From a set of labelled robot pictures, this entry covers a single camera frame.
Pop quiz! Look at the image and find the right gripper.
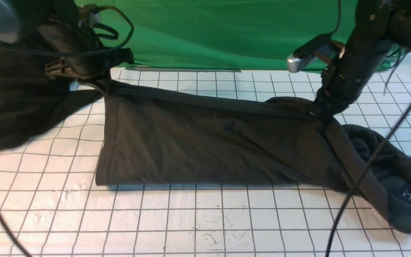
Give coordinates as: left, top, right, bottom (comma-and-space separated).
313, 64, 366, 120

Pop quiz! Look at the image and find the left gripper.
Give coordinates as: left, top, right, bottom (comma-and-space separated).
37, 22, 134, 80

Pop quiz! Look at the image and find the gray long-sleeve top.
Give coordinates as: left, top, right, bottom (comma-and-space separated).
95, 79, 411, 235

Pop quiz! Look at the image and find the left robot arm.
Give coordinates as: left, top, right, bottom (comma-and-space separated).
0, 0, 134, 80

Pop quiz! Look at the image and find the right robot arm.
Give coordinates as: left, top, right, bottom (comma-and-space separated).
313, 0, 411, 119

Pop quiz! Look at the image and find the black garment pile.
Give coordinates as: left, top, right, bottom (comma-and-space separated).
0, 0, 110, 152

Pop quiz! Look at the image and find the green backdrop cloth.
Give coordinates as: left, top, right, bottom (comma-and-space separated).
76, 0, 338, 70

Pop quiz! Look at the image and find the white grid table mat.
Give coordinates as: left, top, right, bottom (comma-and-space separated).
0, 54, 411, 257

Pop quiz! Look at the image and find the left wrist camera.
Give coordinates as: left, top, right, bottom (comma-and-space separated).
78, 4, 102, 27

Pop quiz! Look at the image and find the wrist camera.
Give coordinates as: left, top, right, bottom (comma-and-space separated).
286, 33, 345, 73
78, 4, 102, 27

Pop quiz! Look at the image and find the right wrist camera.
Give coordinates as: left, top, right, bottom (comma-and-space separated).
286, 33, 345, 73

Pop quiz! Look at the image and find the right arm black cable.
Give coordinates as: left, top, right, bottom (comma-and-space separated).
325, 68, 411, 257

